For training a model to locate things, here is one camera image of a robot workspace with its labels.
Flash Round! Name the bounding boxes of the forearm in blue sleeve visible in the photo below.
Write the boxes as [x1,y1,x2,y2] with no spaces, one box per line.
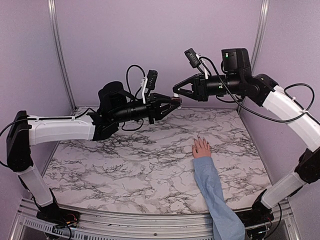
[193,156,246,240]

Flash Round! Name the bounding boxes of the aluminium corner post right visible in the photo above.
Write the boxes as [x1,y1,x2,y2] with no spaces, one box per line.
[251,0,270,73]

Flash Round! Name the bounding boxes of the aluminium corner post left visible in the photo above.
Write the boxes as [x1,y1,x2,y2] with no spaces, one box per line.
[47,0,77,112]

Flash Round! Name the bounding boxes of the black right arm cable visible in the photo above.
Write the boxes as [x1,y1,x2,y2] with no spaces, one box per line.
[199,56,315,123]

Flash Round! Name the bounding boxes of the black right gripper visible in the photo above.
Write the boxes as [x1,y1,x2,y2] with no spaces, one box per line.
[172,73,242,102]

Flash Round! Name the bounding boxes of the dark red nail polish bottle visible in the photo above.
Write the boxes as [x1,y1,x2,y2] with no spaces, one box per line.
[171,97,182,106]

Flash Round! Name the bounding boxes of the aluminium corner post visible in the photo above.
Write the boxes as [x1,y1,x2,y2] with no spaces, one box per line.
[47,0,77,112]
[251,0,270,73]

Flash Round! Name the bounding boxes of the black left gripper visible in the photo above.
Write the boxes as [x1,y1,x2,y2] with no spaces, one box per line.
[112,93,181,125]

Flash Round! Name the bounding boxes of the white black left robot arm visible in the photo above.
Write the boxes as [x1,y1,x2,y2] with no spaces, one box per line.
[2,81,182,223]

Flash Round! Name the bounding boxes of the person's hand with painted nails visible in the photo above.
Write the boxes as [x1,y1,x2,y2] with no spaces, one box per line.
[192,135,212,159]

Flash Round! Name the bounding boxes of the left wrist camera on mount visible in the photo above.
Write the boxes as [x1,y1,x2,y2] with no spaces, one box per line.
[141,69,158,104]

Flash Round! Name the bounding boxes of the aluminium front frame rail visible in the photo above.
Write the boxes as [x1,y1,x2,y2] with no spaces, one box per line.
[9,197,301,240]

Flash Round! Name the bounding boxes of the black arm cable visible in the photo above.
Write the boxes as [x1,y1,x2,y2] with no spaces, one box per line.
[199,56,315,123]
[125,64,147,98]

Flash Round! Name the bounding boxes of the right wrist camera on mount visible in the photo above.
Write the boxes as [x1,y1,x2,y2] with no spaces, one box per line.
[184,48,211,79]

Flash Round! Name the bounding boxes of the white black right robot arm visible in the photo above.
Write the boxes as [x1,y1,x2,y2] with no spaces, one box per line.
[173,48,320,224]

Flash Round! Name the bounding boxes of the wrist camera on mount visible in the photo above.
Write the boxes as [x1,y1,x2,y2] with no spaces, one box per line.
[141,69,158,104]
[184,48,211,79]

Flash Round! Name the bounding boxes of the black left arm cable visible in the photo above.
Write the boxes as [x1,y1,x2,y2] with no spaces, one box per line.
[125,64,147,98]

